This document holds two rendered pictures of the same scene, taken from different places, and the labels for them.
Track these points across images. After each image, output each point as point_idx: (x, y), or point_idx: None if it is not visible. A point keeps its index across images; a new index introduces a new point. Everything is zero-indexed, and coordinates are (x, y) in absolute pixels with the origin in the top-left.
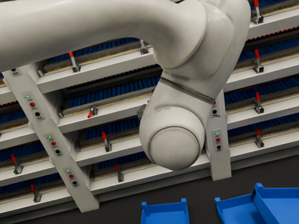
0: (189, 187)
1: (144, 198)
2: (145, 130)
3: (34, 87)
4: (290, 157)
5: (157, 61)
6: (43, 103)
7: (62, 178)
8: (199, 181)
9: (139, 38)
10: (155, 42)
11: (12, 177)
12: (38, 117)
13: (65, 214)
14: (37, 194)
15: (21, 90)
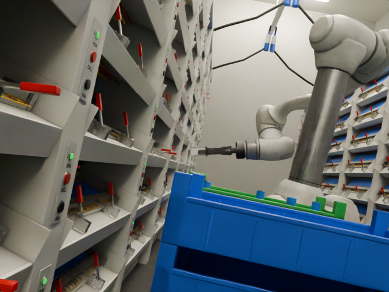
0: (142, 271)
1: (131, 285)
2: (289, 141)
3: (158, 100)
4: (151, 247)
5: (277, 120)
6: (154, 121)
7: (127, 235)
8: (138, 266)
9: (287, 112)
10: (286, 115)
11: (116, 221)
12: (150, 134)
13: None
14: (95, 276)
15: (157, 97)
